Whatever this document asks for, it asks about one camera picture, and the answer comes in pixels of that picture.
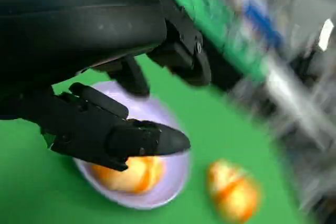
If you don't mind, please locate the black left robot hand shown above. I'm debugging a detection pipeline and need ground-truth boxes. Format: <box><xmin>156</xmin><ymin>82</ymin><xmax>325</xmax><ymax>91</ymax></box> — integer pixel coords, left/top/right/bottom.
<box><xmin>0</xmin><ymin>0</ymin><xmax>212</xmax><ymax>172</ymax></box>

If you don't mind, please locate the orange white toy bread roll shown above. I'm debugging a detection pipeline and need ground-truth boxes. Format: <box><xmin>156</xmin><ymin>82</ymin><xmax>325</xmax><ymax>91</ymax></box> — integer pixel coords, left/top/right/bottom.
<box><xmin>205</xmin><ymin>158</ymin><xmax>262</xmax><ymax>223</ymax></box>
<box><xmin>90</xmin><ymin>155</ymin><xmax>165</xmax><ymax>195</ymax></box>

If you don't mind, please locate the green cloth on background table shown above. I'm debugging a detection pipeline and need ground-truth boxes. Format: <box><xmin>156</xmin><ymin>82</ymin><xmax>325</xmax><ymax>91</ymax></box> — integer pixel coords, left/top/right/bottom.
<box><xmin>156</xmin><ymin>0</ymin><xmax>266</xmax><ymax>82</ymax></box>

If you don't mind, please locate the lilac plate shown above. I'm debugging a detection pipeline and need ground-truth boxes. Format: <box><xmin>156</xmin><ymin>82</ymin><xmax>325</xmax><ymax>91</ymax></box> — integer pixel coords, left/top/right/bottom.
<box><xmin>71</xmin><ymin>80</ymin><xmax>194</xmax><ymax>210</ymax></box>

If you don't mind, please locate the blue bag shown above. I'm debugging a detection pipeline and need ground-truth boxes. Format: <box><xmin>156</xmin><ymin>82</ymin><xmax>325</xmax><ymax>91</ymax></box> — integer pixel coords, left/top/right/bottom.
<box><xmin>242</xmin><ymin>0</ymin><xmax>285</xmax><ymax>49</ymax></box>

